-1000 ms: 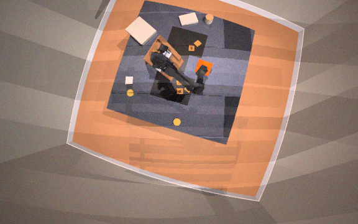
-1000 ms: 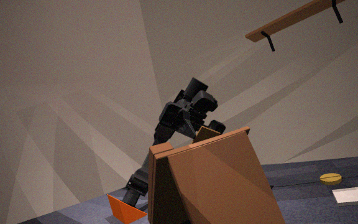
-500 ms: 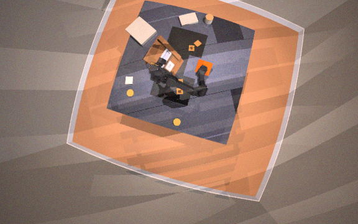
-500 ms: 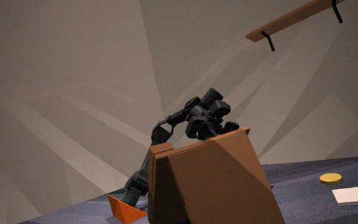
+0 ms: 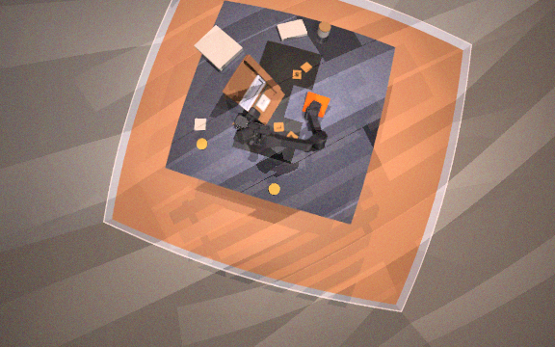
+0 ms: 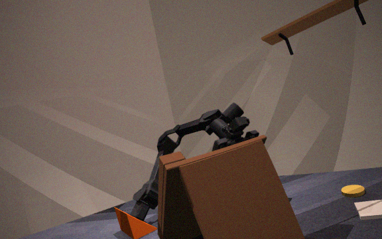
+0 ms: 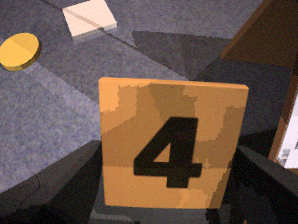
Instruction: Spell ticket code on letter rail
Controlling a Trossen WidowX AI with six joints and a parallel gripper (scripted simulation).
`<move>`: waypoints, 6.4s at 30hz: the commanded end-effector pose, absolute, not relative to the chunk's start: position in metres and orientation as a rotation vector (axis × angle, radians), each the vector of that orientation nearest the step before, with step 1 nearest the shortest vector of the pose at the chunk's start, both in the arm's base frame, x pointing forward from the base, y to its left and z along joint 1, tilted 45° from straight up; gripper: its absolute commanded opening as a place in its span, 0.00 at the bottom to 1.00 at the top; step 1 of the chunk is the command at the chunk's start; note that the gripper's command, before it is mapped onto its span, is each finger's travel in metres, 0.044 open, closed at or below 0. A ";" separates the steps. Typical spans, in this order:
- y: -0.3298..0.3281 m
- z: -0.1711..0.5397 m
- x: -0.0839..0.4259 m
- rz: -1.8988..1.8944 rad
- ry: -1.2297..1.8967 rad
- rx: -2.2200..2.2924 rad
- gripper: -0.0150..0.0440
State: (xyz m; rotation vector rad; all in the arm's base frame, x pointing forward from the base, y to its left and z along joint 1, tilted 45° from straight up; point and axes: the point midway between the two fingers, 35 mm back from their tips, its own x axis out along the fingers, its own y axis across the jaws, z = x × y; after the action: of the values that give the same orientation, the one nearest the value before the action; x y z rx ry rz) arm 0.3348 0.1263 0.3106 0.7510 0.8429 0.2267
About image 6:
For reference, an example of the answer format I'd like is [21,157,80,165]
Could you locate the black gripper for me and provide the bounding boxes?
[212,125,259,151]

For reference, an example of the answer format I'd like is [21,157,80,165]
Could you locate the beige flat square tile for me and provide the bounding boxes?
[354,199,382,220]

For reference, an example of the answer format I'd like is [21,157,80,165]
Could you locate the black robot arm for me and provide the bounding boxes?
[128,102,249,222]

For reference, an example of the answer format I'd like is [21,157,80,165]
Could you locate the yellow round disc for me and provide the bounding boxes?
[341,185,365,198]

